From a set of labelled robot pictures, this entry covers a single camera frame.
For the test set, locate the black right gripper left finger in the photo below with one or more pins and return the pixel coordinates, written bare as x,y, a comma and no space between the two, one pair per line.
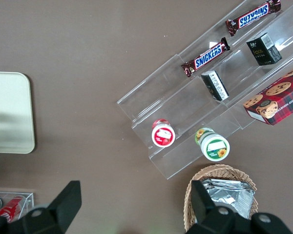
66,204

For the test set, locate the light wicker basket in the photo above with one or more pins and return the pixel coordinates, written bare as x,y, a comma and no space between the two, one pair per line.
193,190

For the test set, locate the red lid white cup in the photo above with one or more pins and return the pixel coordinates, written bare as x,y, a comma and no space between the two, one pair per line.
163,135

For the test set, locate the green lid white cup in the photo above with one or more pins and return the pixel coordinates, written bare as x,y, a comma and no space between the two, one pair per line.
215,147

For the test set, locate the Snickers chocolate bar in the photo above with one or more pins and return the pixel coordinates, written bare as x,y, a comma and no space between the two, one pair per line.
206,56
254,16

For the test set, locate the small black box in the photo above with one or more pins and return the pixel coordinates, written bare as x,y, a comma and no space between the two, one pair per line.
263,50
216,85

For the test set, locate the clear acrylic bottle rack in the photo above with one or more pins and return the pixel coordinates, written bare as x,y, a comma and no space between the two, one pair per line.
28,202

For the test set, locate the stack of foil trays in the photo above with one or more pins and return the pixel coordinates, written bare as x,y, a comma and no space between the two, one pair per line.
234,200

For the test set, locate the clear acrylic stepped shelf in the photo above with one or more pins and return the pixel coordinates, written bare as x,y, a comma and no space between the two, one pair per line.
244,73
185,109

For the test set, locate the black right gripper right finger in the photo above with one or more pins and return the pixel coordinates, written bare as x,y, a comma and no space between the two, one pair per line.
203,202

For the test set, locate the red plaid cookie box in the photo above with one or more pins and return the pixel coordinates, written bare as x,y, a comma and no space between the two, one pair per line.
278,100

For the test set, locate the cream plastic tray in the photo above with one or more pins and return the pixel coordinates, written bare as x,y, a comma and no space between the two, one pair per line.
9,109

